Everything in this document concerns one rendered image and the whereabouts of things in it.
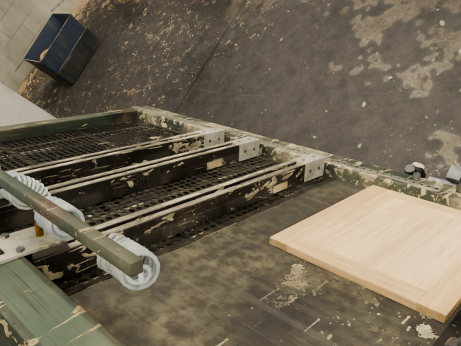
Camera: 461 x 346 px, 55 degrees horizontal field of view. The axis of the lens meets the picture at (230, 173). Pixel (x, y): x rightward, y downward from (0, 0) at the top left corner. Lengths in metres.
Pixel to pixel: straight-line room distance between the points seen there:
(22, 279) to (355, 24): 2.86
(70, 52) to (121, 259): 4.56
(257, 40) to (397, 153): 1.56
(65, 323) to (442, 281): 0.77
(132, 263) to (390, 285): 0.63
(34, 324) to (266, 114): 2.61
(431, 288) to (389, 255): 0.15
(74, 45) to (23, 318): 4.45
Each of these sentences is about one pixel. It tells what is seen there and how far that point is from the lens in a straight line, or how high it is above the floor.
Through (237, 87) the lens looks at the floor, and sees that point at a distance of 3.47.
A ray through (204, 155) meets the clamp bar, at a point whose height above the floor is 1.17.
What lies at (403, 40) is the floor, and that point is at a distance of 3.12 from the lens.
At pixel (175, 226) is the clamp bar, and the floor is 1.45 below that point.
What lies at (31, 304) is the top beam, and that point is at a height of 1.84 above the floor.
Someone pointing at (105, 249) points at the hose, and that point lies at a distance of 0.61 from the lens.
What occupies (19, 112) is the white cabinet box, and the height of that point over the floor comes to 0.46.
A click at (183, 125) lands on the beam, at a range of 2.19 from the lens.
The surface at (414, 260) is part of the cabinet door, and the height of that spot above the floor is 1.20.
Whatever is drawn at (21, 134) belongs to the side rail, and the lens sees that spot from 2.19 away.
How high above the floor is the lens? 2.31
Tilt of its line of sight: 48 degrees down
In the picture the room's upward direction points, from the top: 51 degrees counter-clockwise
